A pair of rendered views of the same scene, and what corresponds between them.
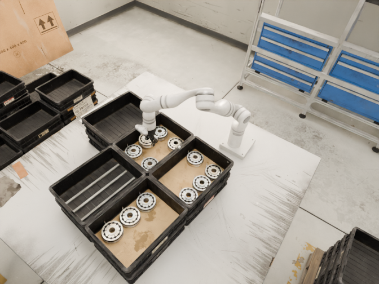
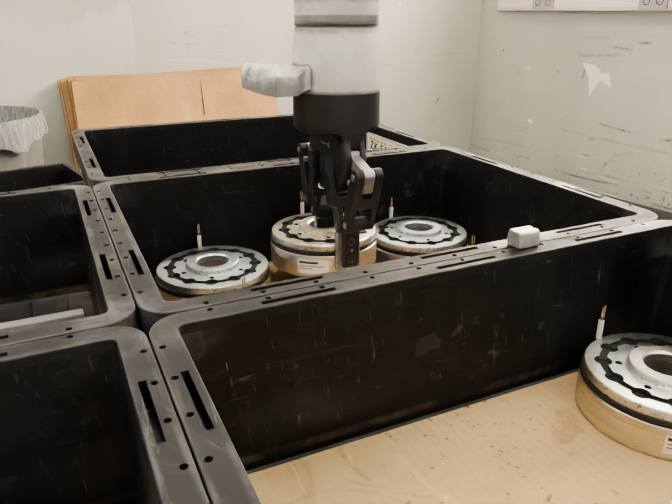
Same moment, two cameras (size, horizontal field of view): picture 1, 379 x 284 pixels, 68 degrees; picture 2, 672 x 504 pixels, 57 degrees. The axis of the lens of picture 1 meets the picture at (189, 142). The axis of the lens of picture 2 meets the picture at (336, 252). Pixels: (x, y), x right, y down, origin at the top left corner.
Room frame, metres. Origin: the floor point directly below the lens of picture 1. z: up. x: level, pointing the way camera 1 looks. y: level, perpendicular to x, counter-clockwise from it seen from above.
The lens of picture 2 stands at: (0.62, -0.02, 1.08)
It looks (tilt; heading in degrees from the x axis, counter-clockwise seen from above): 22 degrees down; 28
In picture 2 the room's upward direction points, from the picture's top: straight up
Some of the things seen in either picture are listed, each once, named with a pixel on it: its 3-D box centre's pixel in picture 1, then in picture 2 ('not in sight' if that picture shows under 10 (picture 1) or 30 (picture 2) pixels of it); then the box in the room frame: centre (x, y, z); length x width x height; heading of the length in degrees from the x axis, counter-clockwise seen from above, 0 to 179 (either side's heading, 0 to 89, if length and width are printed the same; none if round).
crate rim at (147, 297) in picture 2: (154, 140); (354, 211); (1.08, 0.21, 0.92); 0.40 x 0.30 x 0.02; 144
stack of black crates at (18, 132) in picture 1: (35, 132); not in sight; (1.53, 1.34, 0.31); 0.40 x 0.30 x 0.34; 150
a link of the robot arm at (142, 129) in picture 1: (146, 123); (315, 52); (1.08, 0.25, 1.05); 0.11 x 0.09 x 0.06; 142
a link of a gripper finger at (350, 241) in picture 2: not in sight; (353, 242); (1.07, 0.21, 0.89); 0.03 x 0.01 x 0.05; 52
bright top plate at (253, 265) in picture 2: (133, 151); (213, 267); (1.03, 0.33, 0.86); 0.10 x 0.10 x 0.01
